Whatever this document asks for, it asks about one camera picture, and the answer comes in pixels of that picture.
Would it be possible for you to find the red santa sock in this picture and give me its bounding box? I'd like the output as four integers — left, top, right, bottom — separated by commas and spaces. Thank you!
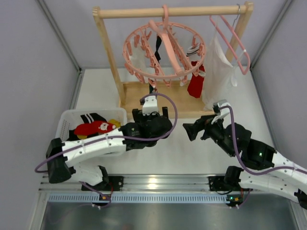
74, 121, 116, 136
187, 64, 206, 98

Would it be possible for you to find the dark green christmas sock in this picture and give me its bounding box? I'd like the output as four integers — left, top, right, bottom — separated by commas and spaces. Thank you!
148, 79, 157, 94

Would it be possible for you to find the pink round clip hanger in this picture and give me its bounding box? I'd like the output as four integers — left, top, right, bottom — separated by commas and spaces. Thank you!
122, 5, 206, 86

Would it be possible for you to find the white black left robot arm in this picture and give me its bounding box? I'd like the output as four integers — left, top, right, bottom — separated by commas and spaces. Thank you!
46, 107, 173, 187

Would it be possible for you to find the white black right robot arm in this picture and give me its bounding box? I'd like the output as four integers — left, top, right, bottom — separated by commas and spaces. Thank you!
183, 115, 307, 208

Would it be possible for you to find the pink clothes hanger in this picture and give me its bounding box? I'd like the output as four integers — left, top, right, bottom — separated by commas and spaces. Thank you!
209, 1, 254, 75

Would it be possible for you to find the yellow sock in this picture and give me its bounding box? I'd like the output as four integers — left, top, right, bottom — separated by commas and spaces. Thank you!
77, 119, 121, 139

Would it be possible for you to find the wooden clothes rack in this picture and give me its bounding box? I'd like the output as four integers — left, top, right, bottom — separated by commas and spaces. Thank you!
92, 1, 254, 120

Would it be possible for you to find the white undershirt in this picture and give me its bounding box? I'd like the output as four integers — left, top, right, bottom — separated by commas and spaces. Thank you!
201, 23, 237, 110

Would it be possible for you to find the black white striped sock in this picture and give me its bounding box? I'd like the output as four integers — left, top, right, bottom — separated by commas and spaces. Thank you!
67, 113, 107, 141

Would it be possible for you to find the white ankle sock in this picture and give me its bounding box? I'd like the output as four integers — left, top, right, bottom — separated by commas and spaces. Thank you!
130, 46, 146, 70

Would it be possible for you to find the white plastic laundry basket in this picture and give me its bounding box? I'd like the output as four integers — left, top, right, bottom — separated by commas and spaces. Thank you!
58, 107, 128, 159

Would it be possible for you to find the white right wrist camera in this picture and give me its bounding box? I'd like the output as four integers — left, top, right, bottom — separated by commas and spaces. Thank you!
211, 99, 230, 125

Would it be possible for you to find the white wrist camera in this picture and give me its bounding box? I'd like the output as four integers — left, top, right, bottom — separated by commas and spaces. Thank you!
140, 93, 159, 115
211, 99, 230, 125

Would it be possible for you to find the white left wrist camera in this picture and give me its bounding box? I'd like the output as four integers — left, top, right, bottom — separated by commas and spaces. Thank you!
140, 93, 159, 115

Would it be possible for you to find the aluminium mounting rail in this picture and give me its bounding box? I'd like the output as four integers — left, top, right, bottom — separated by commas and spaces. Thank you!
38, 174, 300, 204

